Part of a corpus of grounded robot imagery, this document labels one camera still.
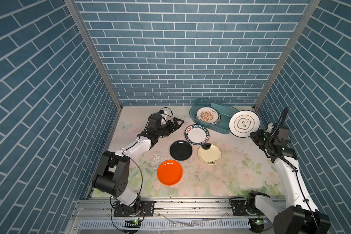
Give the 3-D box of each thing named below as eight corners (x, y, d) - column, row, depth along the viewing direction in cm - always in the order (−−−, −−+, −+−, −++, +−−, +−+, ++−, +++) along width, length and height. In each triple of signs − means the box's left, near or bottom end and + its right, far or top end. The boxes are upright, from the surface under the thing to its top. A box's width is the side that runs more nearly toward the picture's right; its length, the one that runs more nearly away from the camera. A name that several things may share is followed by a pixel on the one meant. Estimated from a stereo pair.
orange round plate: (156, 185, 83) (155, 184, 82) (159, 161, 93) (158, 159, 91) (182, 185, 83) (182, 184, 82) (182, 161, 93) (182, 159, 91)
